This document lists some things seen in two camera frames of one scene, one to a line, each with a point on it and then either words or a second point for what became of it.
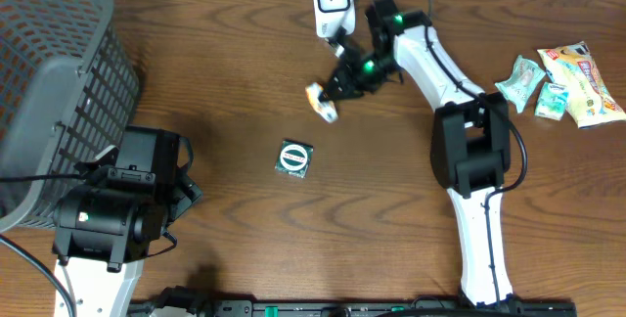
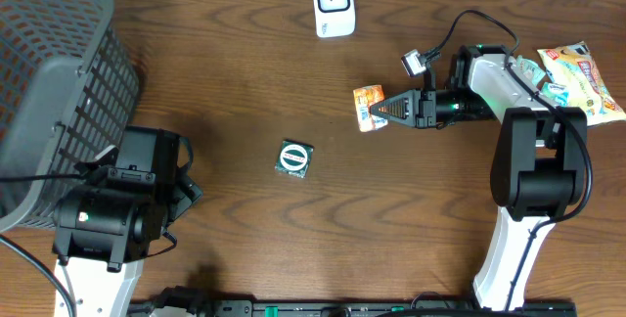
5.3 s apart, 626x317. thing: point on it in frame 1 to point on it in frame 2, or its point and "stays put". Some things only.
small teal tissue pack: x=552 y=102 stays put
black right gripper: x=347 y=85 to x=417 y=108
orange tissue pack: x=325 y=109 to x=365 y=97
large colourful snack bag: x=590 y=99 stays put
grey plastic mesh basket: x=68 y=83 stays put
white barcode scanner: x=334 y=2 stays put
